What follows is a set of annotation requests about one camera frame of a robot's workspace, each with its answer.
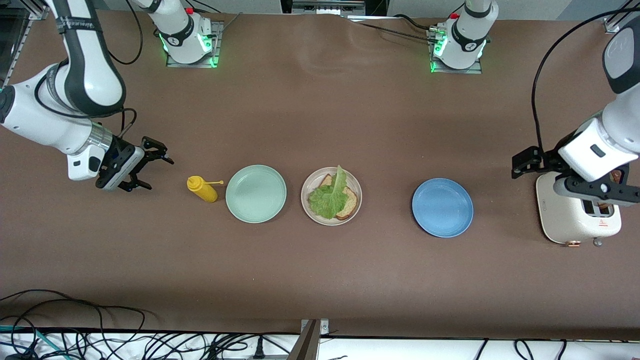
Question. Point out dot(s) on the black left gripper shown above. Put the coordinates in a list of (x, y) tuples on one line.
[(546, 158)]

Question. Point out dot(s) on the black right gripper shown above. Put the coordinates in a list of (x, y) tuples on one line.
[(121, 151)]

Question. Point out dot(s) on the yellow mustard squeeze bottle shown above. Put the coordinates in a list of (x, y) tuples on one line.
[(205, 192)]

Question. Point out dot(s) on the brown bread slice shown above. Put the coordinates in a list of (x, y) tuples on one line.
[(617, 176), (351, 205)]

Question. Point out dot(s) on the green lettuce leaf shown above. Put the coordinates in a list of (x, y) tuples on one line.
[(327, 202)]

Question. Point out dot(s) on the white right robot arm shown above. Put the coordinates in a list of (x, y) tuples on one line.
[(85, 75)]

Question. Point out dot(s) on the blue plate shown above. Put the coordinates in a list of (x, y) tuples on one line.
[(442, 207)]

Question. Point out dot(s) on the mint green plate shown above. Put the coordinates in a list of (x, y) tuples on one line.
[(256, 195)]

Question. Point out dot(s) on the beige plate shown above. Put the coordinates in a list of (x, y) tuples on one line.
[(356, 185)]

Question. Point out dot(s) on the cream white toaster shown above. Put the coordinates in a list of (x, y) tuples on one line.
[(557, 215)]

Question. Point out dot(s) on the brown table cover sheet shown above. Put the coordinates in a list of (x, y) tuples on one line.
[(320, 125)]

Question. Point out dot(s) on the black power plug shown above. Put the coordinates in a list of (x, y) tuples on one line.
[(258, 350)]

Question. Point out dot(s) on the grey power strip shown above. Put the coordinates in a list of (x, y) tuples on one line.
[(275, 357)]

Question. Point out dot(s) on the black grey equipment box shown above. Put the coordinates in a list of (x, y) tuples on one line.
[(325, 6)]

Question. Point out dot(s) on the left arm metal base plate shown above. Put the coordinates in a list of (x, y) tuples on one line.
[(465, 71)]

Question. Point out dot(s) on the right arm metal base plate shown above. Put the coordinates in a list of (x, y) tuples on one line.
[(218, 50)]

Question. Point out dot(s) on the aluminium frame rail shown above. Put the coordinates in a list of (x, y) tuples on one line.
[(16, 47), (611, 25)]

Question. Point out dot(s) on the grey metal bracket post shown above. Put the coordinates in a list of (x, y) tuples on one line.
[(307, 345)]

